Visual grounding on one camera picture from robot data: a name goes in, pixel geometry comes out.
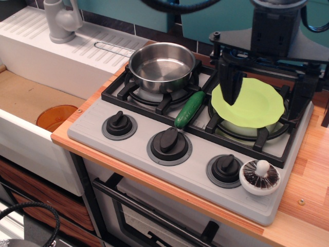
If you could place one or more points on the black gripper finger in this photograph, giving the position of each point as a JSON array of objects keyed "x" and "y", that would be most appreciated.
[
  {"x": 303, "y": 91},
  {"x": 230, "y": 76}
]

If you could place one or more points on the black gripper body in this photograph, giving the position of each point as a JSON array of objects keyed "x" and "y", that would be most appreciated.
[{"x": 270, "y": 52}]

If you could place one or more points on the green toy pickle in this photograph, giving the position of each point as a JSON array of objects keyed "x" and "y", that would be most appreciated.
[{"x": 189, "y": 109}]

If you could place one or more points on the white brown toy mushroom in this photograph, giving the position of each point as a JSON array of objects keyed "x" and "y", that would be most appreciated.
[{"x": 259, "y": 177}]

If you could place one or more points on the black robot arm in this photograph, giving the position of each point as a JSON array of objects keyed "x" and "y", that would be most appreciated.
[{"x": 287, "y": 15}]

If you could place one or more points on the lime green plate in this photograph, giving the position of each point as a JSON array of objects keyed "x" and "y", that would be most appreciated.
[{"x": 250, "y": 103}]

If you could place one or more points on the stainless steel pot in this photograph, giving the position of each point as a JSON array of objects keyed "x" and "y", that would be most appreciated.
[{"x": 158, "y": 68}]

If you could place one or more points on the grey toy stove top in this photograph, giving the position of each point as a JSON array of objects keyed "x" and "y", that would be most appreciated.
[{"x": 191, "y": 174}]

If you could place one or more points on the black middle stove knob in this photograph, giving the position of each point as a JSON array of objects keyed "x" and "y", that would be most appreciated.
[{"x": 169, "y": 147}]

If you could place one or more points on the black stove knob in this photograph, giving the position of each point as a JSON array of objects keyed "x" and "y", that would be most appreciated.
[
  {"x": 169, "y": 147},
  {"x": 119, "y": 126},
  {"x": 224, "y": 170}
]

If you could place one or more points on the black right stove knob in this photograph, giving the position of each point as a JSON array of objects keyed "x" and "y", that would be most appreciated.
[{"x": 224, "y": 170}]

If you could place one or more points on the black left stove knob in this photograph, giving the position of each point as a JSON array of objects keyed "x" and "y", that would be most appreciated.
[{"x": 119, "y": 126}]

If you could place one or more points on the black left burner grate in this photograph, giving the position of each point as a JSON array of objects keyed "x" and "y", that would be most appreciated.
[{"x": 125, "y": 93}]

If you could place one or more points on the black burner grate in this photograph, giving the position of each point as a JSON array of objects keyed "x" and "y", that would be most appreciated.
[
  {"x": 278, "y": 144},
  {"x": 125, "y": 93}
]

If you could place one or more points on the black right burner grate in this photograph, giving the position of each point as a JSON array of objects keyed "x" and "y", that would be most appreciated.
[{"x": 278, "y": 144}]

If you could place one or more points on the grey toy faucet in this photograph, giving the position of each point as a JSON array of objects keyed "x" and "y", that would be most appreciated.
[{"x": 62, "y": 23}]

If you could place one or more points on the orange translucent bowl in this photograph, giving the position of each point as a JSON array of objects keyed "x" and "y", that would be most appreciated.
[{"x": 53, "y": 117}]

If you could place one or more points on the wood grain drawer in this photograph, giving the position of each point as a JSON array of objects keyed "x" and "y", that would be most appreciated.
[{"x": 24, "y": 186}]

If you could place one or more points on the oven door with black handle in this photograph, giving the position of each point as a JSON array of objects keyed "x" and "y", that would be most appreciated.
[{"x": 110, "y": 189}]

